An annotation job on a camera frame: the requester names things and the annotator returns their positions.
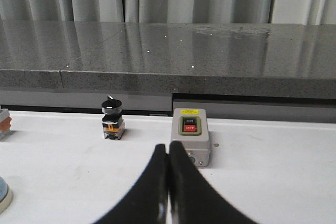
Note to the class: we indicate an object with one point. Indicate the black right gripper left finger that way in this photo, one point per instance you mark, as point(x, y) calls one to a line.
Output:
point(146, 201)

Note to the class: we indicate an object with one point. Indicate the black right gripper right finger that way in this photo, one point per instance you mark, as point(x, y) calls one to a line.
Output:
point(193, 199)

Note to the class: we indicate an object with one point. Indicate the blue and cream desk bell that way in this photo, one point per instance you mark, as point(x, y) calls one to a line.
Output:
point(6, 195)

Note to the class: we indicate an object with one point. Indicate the grey stone counter ledge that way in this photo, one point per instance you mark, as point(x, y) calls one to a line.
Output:
point(267, 60)

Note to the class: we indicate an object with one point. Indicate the grey on-off switch box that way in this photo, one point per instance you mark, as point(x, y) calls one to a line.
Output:
point(189, 126)

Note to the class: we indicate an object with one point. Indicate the black selector switch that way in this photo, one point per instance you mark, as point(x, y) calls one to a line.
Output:
point(112, 122)

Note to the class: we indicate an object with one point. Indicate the green pushbutton switch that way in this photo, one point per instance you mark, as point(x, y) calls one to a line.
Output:
point(5, 122)

